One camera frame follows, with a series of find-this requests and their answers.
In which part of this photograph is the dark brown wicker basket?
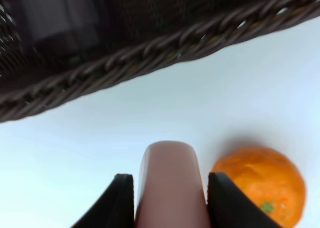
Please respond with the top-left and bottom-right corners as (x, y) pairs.
(0, 0), (320, 123)

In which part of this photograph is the orange mandarin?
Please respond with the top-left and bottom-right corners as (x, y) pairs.
(212, 146), (307, 228)

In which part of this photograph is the pink bottle white cap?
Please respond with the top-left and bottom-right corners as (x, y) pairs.
(135, 141), (211, 228)

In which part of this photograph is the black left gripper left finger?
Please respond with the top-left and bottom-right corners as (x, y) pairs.
(74, 174), (135, 228)

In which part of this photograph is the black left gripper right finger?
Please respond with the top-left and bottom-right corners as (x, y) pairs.
(207, 172), (280, 228)

